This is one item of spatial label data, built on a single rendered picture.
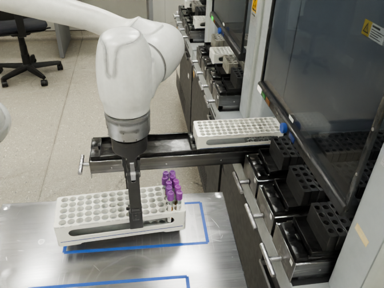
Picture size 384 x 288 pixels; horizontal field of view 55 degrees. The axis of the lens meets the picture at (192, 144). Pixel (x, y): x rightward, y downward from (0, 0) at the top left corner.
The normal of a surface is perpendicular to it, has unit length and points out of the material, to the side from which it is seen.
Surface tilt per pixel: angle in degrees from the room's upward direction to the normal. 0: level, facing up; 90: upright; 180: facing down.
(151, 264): 0
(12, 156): 0
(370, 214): 90
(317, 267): 90
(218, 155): 90
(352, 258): 90
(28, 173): 0
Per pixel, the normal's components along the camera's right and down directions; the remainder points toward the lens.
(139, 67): 0.65, 0.31
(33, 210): 0.03, -0.82
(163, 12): 0.15, 0.57
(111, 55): -0.27, 0.33
